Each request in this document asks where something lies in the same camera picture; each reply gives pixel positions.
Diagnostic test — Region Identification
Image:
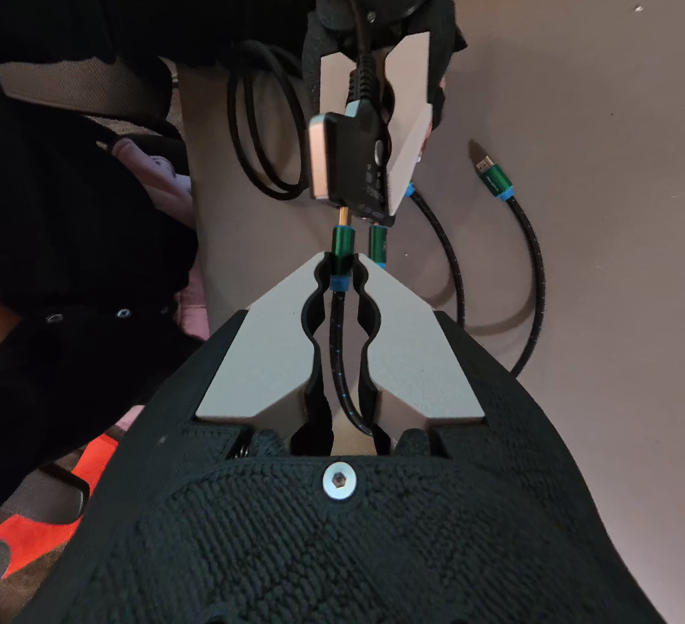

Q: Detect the person's black clothing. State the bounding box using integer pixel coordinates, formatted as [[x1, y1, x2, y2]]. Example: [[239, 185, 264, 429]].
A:
[[0, 91, 201, 504]]

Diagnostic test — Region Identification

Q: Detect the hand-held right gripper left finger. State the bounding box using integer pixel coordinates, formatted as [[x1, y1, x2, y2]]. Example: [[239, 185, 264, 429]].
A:
[[195, 252, 334, 457]]

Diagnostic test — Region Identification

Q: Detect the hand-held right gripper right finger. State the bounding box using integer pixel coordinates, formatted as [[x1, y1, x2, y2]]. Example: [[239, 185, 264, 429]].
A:
[[352, 253, 485, 457]]

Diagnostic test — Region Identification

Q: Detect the black hub cable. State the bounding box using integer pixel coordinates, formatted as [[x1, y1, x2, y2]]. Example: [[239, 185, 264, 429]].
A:
[[227, 0, 387, 202]]

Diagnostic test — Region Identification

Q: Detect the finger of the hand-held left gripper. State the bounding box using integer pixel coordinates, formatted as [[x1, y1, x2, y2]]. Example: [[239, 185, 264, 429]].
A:
[[385, 32, 434, 218], [319, 48, 359, 121]]

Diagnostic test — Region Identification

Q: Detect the black hdmi port hub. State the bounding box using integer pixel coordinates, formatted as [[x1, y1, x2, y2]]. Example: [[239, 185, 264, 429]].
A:
[[309, 111, 398, 224]]

